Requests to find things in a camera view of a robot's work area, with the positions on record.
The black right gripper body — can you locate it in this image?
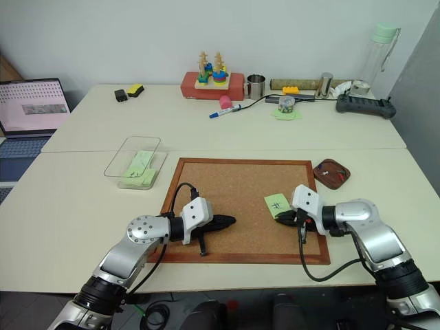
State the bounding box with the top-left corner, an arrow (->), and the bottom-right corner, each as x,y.
291,209 -> 324,244

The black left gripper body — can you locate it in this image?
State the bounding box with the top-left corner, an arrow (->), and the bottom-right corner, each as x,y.
190,214 -> 221,257

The green handwritten sticky note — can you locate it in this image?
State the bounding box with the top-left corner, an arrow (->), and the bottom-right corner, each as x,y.
263,193 -> 288,219

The brown oval tray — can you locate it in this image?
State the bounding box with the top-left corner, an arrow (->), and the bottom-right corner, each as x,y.
313,157 -> 352,191

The green sticky note stack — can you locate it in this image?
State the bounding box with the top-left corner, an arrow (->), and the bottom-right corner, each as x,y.
120,150 -> 160,188

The green scribbled sticky note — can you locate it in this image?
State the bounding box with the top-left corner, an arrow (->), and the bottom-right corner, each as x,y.
122,162 -> 149,179

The clear plastic box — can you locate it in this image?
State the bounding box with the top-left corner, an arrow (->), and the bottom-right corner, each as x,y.
103,135 -> 168,190

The clear tub of pushpins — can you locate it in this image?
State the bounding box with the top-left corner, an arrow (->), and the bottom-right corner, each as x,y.
278,96 -> 296,115

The red rectangular box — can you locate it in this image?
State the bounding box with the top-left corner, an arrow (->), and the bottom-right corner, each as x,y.
179,71 -> 246,102

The wood framed cork board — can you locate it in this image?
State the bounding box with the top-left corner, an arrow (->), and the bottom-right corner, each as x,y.
148,157 -> 332,266

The dark rounded shape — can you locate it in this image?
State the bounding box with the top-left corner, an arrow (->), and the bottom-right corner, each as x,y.
181,298 -> 228,330

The blue whiteboard marker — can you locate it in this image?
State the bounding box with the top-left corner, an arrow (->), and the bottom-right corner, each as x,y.
208,103 -> 242,120

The black usb hub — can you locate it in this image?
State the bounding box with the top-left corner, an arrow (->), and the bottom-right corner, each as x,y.
264,95 -> 318,105

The dark grey handheld controller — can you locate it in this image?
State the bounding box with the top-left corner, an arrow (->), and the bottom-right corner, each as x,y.
335,93 -> 397,120

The steel mug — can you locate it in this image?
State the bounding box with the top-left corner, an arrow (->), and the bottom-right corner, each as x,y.
245,74 -> 267,100

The steel cylinder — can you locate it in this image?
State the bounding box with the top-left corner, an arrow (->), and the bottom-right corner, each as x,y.
319,71 -> 334,98

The crumpled white cloth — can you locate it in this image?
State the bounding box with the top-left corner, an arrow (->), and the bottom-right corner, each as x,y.
327,80 -> 354,98

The wooden colourful stacking toy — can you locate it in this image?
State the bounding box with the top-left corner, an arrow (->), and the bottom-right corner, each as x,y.
194,51 -> 232,91

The yellow black whiteboard eraser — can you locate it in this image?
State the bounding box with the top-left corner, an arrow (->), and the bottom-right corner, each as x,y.
126,82 -> 146,98

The grey partition panel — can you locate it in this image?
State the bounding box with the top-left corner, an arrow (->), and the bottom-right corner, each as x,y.
387,0 -> 440,149

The clear bottle green lid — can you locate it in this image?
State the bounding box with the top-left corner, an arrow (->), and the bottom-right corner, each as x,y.
358,23 -> 402,91

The open laptop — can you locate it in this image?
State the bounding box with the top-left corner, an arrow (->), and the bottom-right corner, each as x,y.
0,78 -> 72,184

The brown wooden board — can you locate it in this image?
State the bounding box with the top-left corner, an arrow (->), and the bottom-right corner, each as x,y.
0,51 -> 23,84

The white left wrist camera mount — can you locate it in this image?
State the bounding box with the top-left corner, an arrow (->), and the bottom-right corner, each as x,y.
181,197 -> 215,245

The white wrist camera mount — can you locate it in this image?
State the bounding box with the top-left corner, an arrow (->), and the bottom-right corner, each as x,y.
181,197 -> 215,245
289,184 -> 330,237

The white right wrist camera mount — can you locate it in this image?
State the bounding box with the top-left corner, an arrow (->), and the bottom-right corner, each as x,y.
289,184 -> 330,237

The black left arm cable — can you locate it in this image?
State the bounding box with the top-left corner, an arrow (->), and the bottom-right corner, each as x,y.
126,183 -> 201,297

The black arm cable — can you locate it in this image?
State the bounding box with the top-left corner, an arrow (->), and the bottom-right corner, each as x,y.
298,221 -> 376,283
126,183 -> 201,297

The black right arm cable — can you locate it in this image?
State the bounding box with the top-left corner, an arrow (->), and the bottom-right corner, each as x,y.
298,221 -> 376,283

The black floor cable coil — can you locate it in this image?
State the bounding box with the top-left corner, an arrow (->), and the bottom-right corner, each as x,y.
136,298 -> 172,328

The thin black table cable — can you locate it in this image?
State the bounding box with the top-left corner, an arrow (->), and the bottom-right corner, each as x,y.
236,95 -> 270,111

